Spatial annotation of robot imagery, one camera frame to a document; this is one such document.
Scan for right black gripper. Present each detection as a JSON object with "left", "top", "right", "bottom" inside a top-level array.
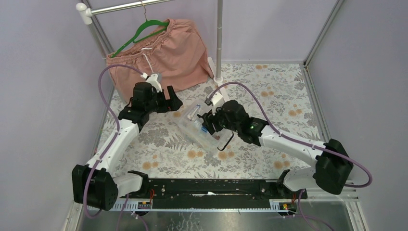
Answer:
[{"left": 202, "top": 103, "right": 240, "bottom": 135}]

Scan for clear plastic kit box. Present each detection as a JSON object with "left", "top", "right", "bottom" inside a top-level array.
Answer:
[{"left": 177, "top": 100, "right": 233, "bottom": 155}]

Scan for blue white medicine bottle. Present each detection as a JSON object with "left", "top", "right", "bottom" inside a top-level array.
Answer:
[{"left": 200, "top": 126, "right": 208, "bottom": 133}]

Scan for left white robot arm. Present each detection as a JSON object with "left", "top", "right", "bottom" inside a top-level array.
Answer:
[{"left": 72, "top": 82, "right": 183, "bottom": 211}]

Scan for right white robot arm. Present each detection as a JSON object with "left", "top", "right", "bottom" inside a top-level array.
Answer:
[{"left": 198, "top": 100, "right": 354, "bottom": 198}]

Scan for pink fabric shorts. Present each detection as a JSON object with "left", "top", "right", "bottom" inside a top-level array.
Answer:
[{"left": 106, "top": 19, "right": 214, "bottom": 102}]

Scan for floral table mat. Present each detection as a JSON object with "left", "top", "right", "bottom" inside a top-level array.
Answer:
[{"left": 111, "top": 64, "right": 320, "bottom": 179}]

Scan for green clothes hanger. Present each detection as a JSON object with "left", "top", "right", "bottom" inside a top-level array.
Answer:
[{"left": 110, "top": 0, "right": 170, "bottom": 59}]

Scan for metal clothes rack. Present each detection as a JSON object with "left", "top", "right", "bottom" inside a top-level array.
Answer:
[{"left": 76, "top": 0, "right": 229, "bottom": 101}]

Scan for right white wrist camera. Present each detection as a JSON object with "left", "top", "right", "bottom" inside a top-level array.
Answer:
[{"left": 204, "top": 92, "right": 226, "bottom": 112}]

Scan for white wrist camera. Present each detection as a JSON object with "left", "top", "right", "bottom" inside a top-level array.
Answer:
[
  {"left": 204, "top": 92, "right": 226, "bottom": 112},
  {"left": 141, "top": 73, "right": 163, "bottom": 92}
]

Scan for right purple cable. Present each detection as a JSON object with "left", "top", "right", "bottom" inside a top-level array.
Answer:
[{"left": 206, "top": 82, "right": 373, "bottom": 231}]

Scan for purple cable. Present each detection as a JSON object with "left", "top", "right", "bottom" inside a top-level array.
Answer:
[
  {"left": 206, "top": 82, "right": 373, "bottom": 231},
  {"left": 83, "top": 64, "right": 149, "bottom": 231}
]

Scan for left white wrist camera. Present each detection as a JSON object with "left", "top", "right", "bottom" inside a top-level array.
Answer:
[{"left": 141, "top": 73, "right": 163, "bottom": 92}]

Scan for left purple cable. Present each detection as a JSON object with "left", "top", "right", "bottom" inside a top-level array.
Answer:
[{"left": 83, "top": 64, "right": 149, "bottom": 231}]

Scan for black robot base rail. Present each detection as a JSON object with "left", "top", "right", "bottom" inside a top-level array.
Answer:
[{"left": 129, "top": 178, "right": 308, "bottom": 210}]

